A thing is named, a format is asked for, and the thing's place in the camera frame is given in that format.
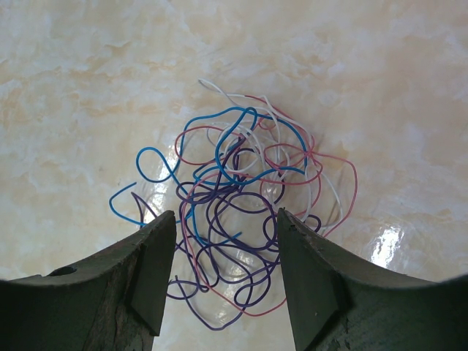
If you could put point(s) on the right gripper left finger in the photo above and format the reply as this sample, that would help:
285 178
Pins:
111 300

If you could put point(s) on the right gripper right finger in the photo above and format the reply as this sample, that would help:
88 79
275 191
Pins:
339 301

